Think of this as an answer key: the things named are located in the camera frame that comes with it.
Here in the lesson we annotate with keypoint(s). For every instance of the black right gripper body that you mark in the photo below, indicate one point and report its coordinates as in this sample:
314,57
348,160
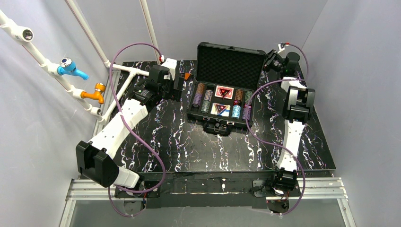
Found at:
271,59

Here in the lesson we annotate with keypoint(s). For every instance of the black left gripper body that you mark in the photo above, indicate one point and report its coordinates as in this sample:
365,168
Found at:
179,86

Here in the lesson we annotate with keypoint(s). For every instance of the grey pink chip stack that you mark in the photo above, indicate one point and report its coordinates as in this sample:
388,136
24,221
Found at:
208,94

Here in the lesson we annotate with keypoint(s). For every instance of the dark green chip stack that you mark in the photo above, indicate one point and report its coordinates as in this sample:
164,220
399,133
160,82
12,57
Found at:
205,105

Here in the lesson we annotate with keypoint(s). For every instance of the black poker case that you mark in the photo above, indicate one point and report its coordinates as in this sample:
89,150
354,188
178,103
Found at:
225,79

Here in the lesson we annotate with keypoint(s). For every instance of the red triangle dealer button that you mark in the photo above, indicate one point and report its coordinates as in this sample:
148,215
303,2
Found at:
220,108

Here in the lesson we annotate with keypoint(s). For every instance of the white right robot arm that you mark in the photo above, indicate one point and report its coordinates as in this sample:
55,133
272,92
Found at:
297,111

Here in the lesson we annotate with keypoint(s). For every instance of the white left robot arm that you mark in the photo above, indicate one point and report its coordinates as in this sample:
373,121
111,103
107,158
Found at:
95,157

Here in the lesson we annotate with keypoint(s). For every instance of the red card deck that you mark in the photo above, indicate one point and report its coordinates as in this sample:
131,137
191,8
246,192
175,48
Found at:
222,87

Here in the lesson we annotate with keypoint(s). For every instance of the green chip stack in case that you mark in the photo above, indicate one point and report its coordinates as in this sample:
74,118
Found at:
247,96

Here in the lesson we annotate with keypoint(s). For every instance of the blue card deck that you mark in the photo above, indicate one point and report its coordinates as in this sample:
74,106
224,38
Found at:
224,114

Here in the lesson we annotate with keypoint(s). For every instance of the brown chip stack in case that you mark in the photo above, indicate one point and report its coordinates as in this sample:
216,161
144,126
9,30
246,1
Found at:
238,94

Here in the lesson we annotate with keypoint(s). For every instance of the orange tap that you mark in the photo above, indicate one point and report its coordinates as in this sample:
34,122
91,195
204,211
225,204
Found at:
99,89

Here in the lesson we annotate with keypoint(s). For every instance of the purple chip stack in case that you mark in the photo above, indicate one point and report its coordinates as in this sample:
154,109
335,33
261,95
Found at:
247,110

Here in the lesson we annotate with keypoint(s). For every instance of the red black chip in case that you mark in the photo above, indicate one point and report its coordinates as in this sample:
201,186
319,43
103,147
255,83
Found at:
237,102

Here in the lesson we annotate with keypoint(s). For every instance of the light blue chip stack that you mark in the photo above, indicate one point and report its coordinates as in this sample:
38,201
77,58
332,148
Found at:
236,112

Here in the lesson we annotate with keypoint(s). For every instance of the blue tap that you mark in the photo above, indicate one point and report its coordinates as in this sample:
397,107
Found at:
68,67

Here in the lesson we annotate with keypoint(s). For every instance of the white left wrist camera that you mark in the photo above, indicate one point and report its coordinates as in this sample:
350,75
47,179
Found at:
171,64

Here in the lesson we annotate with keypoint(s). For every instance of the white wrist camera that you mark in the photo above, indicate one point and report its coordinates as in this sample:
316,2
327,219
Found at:
171,64
281,47

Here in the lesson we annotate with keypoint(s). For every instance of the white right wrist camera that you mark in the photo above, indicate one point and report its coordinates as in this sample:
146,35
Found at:
281,47

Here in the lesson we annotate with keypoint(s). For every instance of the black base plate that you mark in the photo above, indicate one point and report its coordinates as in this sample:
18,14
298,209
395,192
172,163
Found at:
216,189

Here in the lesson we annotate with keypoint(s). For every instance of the aluminium rail frame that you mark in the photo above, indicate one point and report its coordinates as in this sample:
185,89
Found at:
184,146

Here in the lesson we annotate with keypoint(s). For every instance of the white pvc pipe frame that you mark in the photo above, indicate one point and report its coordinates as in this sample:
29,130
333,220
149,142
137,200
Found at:
23,36

